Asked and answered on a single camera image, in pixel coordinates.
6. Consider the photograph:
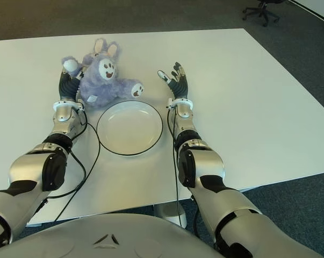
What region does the thick black hanging cable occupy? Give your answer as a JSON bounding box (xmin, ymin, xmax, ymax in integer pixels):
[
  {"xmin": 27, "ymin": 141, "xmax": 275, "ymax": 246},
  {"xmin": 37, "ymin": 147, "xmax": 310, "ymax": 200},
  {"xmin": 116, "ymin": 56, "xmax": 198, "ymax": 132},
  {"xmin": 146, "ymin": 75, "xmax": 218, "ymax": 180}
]
[{"xmin": 190, "ymin": 196, "xmax": 200, "ymax": 239}]

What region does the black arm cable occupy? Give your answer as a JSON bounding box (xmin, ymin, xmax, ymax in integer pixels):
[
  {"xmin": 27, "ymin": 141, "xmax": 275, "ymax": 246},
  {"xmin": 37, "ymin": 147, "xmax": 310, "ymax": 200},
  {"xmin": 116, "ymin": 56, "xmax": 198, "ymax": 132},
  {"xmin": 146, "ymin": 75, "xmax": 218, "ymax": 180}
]
[
  {"xmin": 47, "ymin": 107, "xmax": 101, "ymax": 223},
  {"xmin": 165, "ymin": 104, "xmax": 189, "ymax": 229}
]

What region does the white plate black rim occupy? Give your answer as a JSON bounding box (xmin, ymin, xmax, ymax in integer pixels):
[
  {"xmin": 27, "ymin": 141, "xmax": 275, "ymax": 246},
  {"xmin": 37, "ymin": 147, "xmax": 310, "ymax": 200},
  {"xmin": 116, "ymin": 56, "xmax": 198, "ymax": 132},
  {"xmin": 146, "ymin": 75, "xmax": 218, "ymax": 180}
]
[{"xmin": 96, "ymin": 101, "xmax": 164, "ymax": 156}]

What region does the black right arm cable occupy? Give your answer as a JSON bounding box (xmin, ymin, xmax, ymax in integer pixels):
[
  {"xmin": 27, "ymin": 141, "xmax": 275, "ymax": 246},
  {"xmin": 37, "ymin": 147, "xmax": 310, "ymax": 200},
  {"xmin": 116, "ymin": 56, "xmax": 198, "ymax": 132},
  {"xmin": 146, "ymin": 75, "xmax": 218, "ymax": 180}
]
[{"xmin": 165, "ymin": 104, "xmax": 189, "ymax": 229}]

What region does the silver robot torso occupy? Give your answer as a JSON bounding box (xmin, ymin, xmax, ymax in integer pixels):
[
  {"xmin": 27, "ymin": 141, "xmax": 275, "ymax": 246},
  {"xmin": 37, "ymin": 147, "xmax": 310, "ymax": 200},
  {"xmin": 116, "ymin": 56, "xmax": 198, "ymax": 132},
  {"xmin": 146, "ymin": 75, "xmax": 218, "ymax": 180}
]
[{"xmin": 0, "ymin": 213, "xmax": 317, "ymax": 258}]

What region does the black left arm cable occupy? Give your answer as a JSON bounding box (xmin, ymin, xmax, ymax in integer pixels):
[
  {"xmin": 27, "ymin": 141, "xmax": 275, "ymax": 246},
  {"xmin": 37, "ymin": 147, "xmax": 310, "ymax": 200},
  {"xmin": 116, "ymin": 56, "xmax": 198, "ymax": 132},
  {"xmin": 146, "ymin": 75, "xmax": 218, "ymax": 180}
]
[{"xmin": 47, "ymin": 107, "xmax": 101, "ymax": 223}]

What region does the white table pedestal base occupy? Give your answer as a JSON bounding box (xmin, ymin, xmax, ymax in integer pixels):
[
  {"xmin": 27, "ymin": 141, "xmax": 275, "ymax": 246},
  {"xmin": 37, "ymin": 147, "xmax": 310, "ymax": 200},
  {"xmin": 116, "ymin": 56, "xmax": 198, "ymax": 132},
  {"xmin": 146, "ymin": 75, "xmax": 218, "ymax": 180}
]
[{"xmin": 153, "ymin": 203, "xmax": 188, "ymax": 229}]

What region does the purple plush bunny doll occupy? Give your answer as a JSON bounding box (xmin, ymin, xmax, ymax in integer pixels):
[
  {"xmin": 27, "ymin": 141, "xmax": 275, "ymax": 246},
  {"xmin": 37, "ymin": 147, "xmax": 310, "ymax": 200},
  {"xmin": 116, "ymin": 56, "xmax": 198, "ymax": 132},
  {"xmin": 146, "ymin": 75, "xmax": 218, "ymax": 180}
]
[{"xmin": 60, "ymin": 38, "xmax": 146, "ymax": 110}]

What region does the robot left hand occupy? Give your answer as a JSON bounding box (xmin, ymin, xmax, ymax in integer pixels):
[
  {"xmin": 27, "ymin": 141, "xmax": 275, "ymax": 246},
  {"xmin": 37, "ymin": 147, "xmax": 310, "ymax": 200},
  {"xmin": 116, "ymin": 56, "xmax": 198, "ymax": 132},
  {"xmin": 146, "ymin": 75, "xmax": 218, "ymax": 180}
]
[{"xmin": 57, "ymin": 68, "xmax": 85, "ymax": 102}]

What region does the black office chair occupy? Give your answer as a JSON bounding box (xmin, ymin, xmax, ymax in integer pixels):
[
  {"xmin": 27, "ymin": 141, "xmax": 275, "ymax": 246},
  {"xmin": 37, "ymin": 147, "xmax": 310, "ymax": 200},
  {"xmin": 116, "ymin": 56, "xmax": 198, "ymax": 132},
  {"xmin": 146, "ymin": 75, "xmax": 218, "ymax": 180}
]
[{"xmin": 242, "ymin": 0, "xmax": 281, "ymax": 27}]

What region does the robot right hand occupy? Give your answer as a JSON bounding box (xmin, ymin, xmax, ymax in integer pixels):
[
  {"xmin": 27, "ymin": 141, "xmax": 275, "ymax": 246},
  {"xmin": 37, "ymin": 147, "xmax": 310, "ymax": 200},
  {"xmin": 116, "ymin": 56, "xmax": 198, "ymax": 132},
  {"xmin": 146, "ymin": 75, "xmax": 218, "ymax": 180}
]
[{"xmin": 157, "ymin": 61, "xmax": 190, "ymax": 101}]

